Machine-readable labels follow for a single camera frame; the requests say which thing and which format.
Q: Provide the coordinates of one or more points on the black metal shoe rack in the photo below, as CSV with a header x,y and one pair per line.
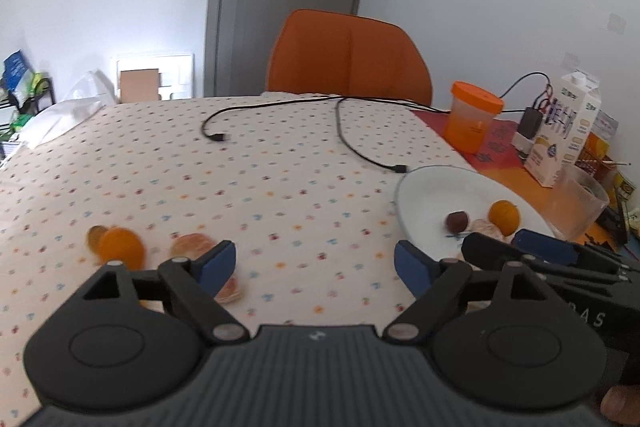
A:
x,y
15,115

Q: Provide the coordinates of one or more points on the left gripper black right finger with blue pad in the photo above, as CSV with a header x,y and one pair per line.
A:
x,y
501,338

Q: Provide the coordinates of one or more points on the orange chair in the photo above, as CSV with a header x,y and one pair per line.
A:
x,y
333,53

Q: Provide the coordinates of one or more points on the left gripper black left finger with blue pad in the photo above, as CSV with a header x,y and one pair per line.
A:
x,y
128,338

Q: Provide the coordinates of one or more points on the large orange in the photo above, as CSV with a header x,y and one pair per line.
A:
x,y
505,216
123,245

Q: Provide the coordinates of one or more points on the cardboard piece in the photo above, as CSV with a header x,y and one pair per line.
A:
x,y
139,85

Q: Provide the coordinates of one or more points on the small red fruit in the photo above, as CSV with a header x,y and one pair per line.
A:
x,y
457,222

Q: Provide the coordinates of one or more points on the clear plastic measuring cup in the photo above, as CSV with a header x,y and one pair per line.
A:
x,y
574,203

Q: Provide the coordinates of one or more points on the red orange table mat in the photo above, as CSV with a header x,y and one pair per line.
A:
x,y
498,160

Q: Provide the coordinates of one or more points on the blue package on rack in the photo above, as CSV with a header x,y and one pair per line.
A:
x,y
17,73

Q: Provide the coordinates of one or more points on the white milk carton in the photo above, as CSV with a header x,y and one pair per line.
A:
x,y
564,130

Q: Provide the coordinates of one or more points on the orange lidded plastic cup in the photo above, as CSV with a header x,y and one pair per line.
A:
x,y
472,112

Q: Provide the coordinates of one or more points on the white bowl blue rim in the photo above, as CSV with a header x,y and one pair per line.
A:
x,y
424,198

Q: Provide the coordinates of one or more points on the black power adapter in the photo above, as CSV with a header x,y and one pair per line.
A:
x,y
530,123

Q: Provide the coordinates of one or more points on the floral polka dot tablecloth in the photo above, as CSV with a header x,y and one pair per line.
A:
x,y
305,191

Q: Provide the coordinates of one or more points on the white framed board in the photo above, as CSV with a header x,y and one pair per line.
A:
x,y
176,76

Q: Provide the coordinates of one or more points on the person's hand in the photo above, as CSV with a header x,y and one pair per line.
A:
x,y
621,404

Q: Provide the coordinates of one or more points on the white cloth bag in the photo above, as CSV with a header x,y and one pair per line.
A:
x,y
57,120

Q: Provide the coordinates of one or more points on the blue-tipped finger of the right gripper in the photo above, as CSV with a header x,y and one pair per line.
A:
x,y
529,246

